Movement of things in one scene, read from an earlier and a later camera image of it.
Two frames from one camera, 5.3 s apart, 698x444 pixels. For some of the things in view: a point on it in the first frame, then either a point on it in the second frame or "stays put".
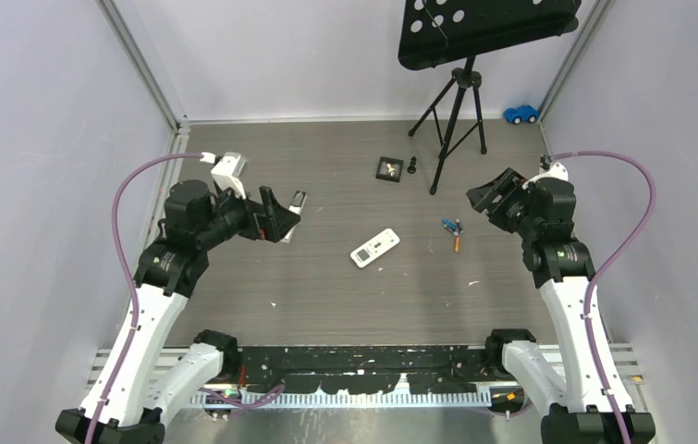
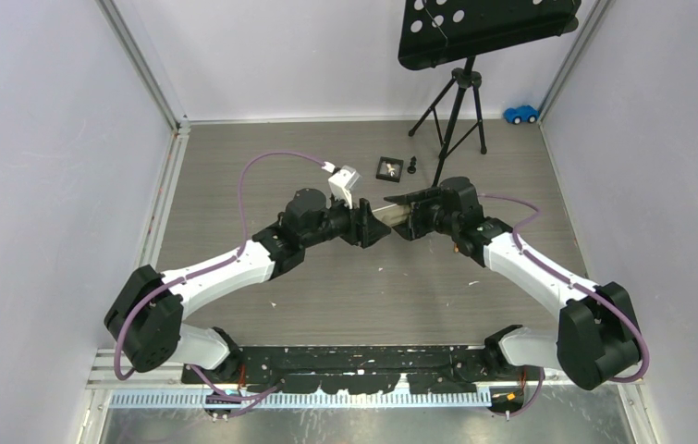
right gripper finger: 483,197 -> 406,230
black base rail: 361,371 stays put
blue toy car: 521,113 stays put
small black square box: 389,168 stays put
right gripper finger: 507,181 -> 410,197
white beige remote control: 374,247 -> 396,215
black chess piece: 411,168 stays put
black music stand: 437,30 stays put
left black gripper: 269,220 -> 364,229
